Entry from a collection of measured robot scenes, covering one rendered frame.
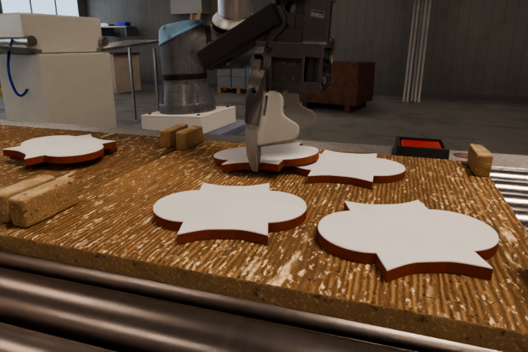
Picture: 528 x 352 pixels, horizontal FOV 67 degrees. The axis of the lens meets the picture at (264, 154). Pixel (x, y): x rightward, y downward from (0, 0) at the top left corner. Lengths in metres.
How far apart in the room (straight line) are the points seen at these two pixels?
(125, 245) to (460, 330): 0.23
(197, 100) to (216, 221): 0.75
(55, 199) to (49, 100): 4.30
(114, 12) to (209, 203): 12.21
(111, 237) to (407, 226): 0.23
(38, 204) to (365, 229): 0.27
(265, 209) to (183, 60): 0.74
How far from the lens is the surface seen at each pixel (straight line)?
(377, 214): 0.35
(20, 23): 4.76
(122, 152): 0.61
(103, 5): 12.80
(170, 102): 1.05
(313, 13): 0.46
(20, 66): 4.89
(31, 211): 0.39
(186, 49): 1.05
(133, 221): 0.37
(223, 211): 0.35
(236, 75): 9.29
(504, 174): 0.63
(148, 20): 11.76
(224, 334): 0.26
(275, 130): 0.45
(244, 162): 0.47
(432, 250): 0.31
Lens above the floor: 1.08
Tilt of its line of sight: 15 degrees down
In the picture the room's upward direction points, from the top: straight up
